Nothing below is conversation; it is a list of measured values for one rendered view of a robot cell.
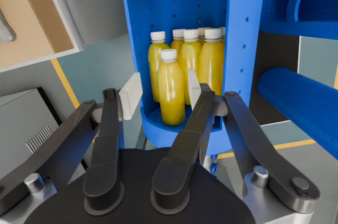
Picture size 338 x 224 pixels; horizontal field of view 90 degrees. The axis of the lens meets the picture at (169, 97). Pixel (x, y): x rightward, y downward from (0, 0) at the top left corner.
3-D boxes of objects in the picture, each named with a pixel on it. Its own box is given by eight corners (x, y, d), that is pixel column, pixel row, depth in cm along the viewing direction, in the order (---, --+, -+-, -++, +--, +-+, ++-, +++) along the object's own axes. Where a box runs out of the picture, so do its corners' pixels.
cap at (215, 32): (223, 35, 36) (223, 26, 35) (203, 37, 37) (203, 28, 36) (223, 34, 39) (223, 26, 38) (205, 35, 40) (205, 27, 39)
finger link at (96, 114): (117, 123, 15) (85, 125, 15) (131, 99, 20) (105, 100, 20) (113, 108, 14) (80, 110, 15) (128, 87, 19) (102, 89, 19)
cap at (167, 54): (175, 54, 43) (175, 47, 42) (177, 57, 40) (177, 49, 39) (160, 55, 43) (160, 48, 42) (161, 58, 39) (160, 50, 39)
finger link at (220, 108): (203, 103, 14) (240, 101, 14) (196, 82, 19) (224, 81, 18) (203, 119, 15) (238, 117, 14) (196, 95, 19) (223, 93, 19)
